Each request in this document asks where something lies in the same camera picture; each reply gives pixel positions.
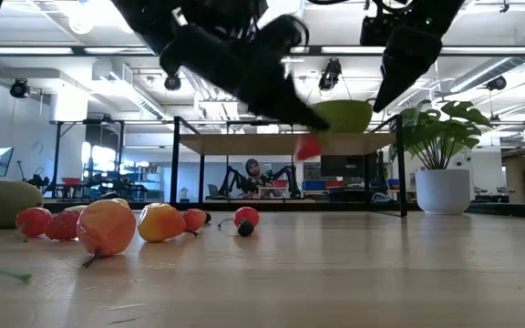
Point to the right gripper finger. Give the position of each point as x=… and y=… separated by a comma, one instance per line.
x=388, y=84
x=404, y=82

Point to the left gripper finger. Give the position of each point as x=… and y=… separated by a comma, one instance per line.
x=296, y=111

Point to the red strawberry with green leaves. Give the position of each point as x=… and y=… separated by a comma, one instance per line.
x=309, y=146

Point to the green colander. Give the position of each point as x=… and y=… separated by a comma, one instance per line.
x=349, y=116

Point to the yellow-orange peach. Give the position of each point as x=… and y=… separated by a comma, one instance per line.
x=160, y=223

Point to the large orange peach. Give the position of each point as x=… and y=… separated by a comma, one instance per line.
x=105, y=228

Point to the green mango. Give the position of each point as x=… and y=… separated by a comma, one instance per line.
x=0, y=202

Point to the black background robot arm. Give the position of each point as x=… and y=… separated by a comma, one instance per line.
x=285, y=175
x=233, y=180

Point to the wooden shelf with black legs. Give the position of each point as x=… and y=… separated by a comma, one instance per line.
x=285, y=144

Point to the person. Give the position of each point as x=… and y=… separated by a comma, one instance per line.
x=253, y=173

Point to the red cherry with green stem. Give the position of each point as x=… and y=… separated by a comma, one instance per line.
x=32, y=222
x=246, y=215

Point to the green plant in white pot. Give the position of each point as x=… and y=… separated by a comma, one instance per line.
x=442, y=191

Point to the blueberry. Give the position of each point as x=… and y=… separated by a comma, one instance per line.
x=245, y=228
x=208, y=218

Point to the black overhead beam with lights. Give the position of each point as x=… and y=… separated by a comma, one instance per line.
x=80, y=50

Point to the small orange-red strawberry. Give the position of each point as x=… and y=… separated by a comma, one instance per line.
x=194, y=219

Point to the red raspberry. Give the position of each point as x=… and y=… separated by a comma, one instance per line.
x=62, y=225

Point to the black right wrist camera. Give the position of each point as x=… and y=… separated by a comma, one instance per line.
x=376, y=31

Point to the black overhead camera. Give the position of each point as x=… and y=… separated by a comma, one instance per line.
x=331, y=73

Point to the black background workstation frame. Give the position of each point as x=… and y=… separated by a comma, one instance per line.
x=120, y=150

